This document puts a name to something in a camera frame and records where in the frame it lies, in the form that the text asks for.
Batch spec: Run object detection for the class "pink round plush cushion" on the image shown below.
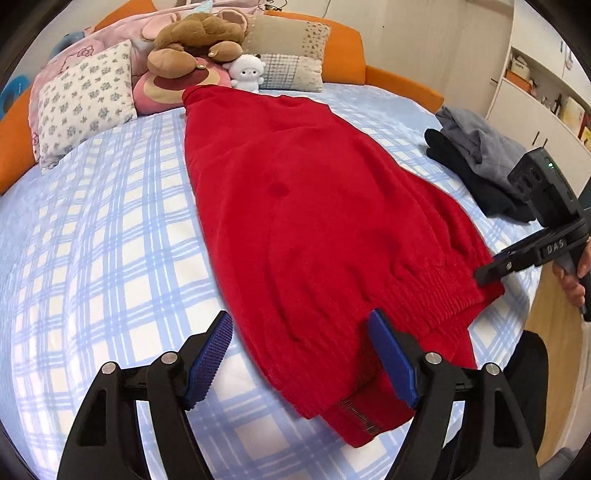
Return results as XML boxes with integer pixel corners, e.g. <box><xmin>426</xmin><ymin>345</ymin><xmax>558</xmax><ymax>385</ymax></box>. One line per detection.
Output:
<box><xmin>133</xmin><ymin>58</ymin><xmax>230</xmax><ymax>116</ymax></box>

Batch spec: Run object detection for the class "white shelf cabinet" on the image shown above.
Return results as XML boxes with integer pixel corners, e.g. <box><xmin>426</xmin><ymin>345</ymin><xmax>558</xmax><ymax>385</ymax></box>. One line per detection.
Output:
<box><xmin>486</xmin><ymin>1</ymin><xmax>590</xmax><ymax>194</ymax></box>

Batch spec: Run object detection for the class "orange bed frame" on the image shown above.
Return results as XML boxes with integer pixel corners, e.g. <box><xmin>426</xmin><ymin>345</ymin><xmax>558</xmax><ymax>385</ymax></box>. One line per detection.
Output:
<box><xmin>1</xmin><ymin>1</ymin><xmax>444</xmax><ymax>192</ymax></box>

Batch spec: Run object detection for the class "red knit sweater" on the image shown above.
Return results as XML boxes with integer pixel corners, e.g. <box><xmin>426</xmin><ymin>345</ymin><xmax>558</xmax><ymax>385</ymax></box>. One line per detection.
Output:
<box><xmin>182</xmin><ymin>86</ymin><xmax>504</xmax><ymax>447</ymax></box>

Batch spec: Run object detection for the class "white plush sheep toy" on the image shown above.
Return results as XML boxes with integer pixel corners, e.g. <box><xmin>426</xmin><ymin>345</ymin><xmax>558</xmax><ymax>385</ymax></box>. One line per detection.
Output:
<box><xmin>222</xmin><ymin>54</ymin><xmax>266</xmax><ymax>93</ymax></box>

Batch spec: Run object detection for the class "black garment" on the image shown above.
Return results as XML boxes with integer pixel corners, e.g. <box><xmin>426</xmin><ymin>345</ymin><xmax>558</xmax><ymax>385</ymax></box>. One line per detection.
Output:
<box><xmin>425</xmin><ymin>129</ymin><xmax>535</xmax><ymax>223</ymax></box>

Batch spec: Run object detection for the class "person's right hand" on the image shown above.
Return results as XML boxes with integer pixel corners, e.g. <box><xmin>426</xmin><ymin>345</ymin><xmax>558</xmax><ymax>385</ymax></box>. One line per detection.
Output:
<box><xmin>552</xmin><ymin>243</ymin><xmax>591</xmax><ymax>308</ymax></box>

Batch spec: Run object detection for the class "grey garment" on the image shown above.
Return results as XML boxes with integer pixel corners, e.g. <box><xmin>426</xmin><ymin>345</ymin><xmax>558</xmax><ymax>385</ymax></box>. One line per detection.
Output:
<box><xmin>436</xmin><ymin>106</ymin><xmax>526</xmax><ymax>196</ymax></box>

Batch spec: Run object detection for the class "large beige patchwork pillow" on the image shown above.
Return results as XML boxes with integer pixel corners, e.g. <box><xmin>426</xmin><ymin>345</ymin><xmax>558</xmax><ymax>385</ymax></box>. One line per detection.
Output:
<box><xmin>242</xmin><ymin>15</ymin><xmax>331</xmax><ymax>60</ymax></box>

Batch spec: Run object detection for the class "white floral pillow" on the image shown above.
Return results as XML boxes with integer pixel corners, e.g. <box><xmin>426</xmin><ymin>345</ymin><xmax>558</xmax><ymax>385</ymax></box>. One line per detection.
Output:
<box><xmin>33</xmin><ymin>40</ymin><xmax>137</xmax><ymax>170</ymax></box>

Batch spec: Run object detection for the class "brown plush bear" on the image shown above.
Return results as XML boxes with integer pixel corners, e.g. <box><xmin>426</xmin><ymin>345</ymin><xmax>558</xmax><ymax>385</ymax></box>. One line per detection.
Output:
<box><xmin>146</xmin><ymin>9</ymin><xmax>249</xmax><ymax>79</ymax></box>

